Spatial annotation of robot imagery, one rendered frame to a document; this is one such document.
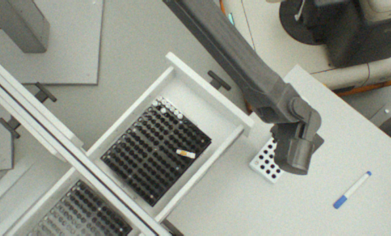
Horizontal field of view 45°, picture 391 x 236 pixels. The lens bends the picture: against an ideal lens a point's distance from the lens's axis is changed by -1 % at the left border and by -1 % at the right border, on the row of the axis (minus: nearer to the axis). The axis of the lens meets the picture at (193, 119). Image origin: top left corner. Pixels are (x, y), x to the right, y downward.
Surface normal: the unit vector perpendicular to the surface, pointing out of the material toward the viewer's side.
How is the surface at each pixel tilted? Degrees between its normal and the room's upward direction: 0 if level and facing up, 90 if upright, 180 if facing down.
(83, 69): 3
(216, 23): 39
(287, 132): 50
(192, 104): 0
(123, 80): 0
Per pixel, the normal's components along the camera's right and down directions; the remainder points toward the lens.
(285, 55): -0.03, -0.27
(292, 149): 0.61, -0.05
